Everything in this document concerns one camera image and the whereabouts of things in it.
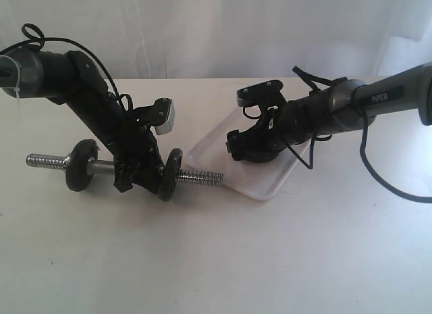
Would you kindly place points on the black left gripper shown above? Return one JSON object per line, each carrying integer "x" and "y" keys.
{"x": 128, "y": 136}

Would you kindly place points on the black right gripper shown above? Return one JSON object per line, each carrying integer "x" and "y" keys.
{"x": 267, "y": 135}

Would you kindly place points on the black weight plate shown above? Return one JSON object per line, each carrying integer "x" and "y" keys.
{"x": 170, "y": 174}
{"x": 260, "y": 157}

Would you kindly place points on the chrome threaded dumbbell bar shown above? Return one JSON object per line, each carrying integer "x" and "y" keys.
{"x": 102, "y": 167}

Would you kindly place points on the black round plastic disc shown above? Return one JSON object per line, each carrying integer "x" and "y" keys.
{"x": 76, "y": 177}

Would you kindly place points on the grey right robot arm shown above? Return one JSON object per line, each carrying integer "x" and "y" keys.
{"x": 331, "y": 107}

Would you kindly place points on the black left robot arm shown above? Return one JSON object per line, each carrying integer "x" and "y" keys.
{"x": 73, "y": 79}

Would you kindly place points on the white rectangular plastic tray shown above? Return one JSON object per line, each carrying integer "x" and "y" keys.
{"x": 259, "y": 181}

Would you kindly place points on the white backdrop curtain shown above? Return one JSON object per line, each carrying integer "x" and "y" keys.
{"x": 234, "y": 38}

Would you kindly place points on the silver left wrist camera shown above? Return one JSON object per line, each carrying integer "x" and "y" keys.
{"x": 164, "y": 118}

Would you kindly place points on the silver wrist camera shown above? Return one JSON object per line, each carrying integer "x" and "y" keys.
{"x": 164, "y": 118}
{"x": 264, "y": 95}

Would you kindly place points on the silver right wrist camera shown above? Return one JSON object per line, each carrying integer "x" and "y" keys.
{"x": 264, "y": 95}

